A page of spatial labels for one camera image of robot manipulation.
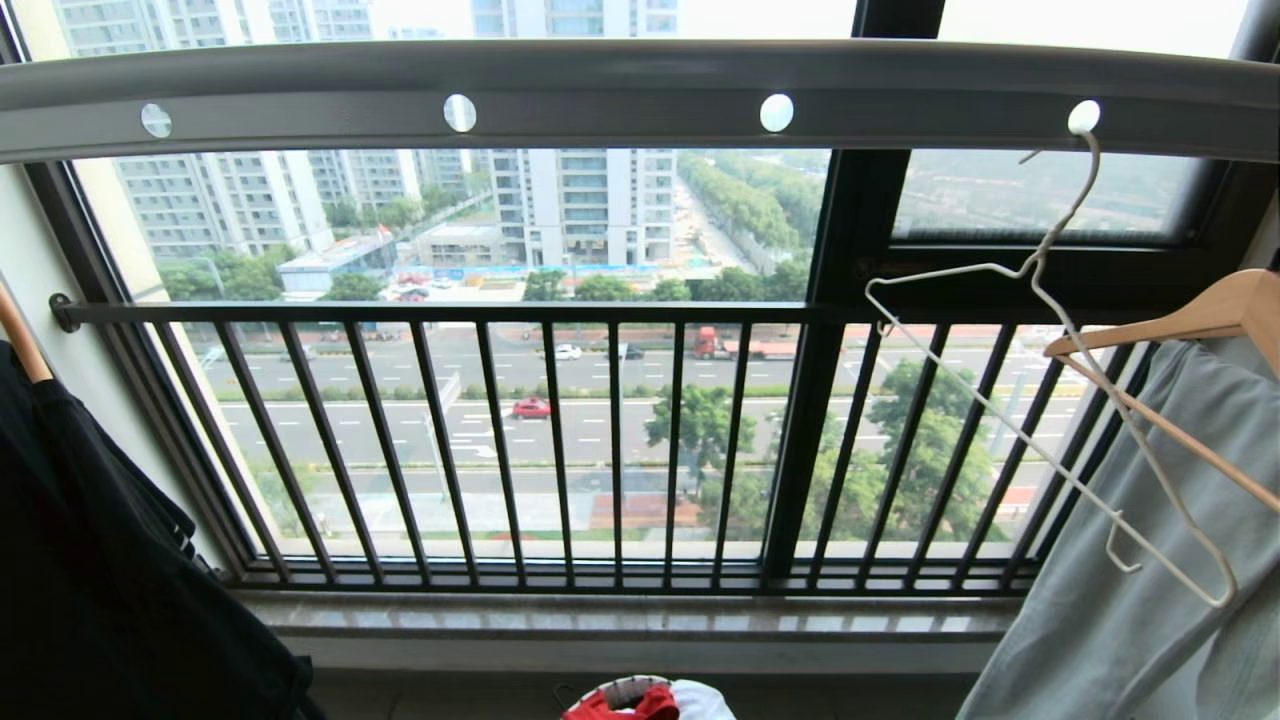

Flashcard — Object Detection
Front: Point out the laundry basket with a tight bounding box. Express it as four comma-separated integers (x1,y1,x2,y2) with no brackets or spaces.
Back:
555,675,736,720

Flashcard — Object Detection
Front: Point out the red garment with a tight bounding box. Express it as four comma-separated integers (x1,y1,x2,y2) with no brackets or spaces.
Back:
562,685,681,720

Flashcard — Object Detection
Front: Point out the white garment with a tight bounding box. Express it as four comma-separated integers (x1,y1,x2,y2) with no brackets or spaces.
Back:
668,679,737,720

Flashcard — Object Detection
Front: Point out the grey hanging garment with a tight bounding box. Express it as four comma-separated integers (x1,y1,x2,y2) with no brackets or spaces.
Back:
955,338,1280,720

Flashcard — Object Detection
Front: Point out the wooden hanger with grey garment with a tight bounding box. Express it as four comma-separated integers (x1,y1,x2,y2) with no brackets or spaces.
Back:
1043,268,1280,513

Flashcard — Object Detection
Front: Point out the black hanging garment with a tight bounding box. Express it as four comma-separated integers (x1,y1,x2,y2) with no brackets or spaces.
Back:
0,340,326,720

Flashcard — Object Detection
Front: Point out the wooden hanger with black garment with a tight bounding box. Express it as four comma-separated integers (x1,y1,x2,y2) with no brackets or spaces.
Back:
0,283,53,385

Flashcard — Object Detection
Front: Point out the black window guard railing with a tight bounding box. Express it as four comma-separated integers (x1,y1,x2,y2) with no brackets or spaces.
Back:
48,293,1161,597

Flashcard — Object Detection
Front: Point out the black window frame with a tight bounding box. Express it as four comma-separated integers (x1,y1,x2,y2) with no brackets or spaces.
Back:
0,0,1280,597

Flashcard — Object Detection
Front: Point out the grey clothes rail with holes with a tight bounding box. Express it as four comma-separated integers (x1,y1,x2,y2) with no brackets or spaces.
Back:
0,38,1280,167

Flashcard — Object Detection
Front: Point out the white wire hanger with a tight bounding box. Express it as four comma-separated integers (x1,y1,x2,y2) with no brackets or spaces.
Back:
864,128,1239,610

